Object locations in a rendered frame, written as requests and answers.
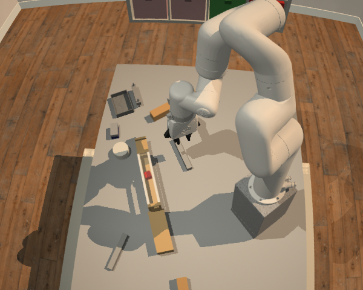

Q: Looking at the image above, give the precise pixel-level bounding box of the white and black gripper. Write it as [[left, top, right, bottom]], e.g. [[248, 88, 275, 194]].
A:
[[164, 114, 200, 145]]

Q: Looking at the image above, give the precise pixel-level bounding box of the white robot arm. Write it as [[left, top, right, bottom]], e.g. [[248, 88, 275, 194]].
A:
[[166, 0, 303, 205]]

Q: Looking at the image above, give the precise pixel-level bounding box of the grey cylinder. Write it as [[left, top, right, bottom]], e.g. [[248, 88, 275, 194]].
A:
[[113, 142, 129, 160]]

